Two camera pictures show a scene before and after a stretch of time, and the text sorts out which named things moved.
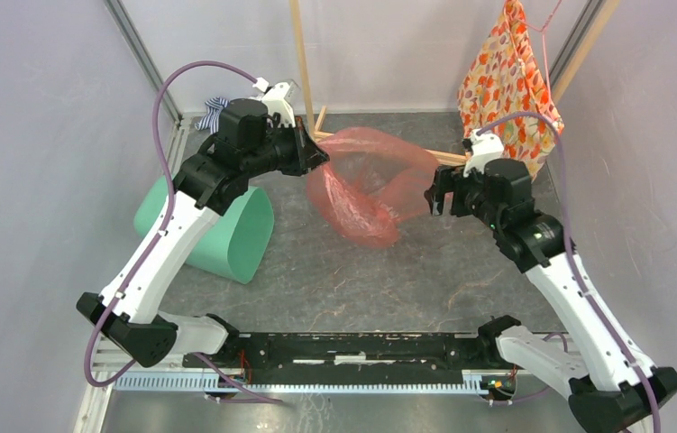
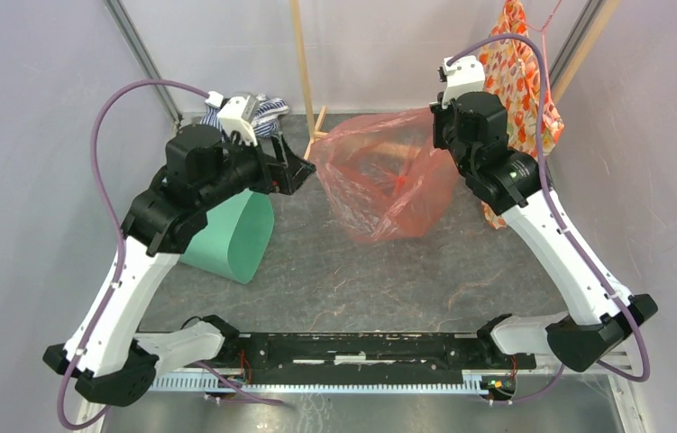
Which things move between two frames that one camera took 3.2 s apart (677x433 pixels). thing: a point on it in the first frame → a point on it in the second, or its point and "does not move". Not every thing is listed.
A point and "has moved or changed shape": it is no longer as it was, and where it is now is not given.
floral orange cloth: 505,78 does not move
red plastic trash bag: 371,181 has moved or changed shape
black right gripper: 450,179 → 441,115
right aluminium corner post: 574,40 does not move
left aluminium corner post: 146,55 does not move
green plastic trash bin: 236,243 does not move
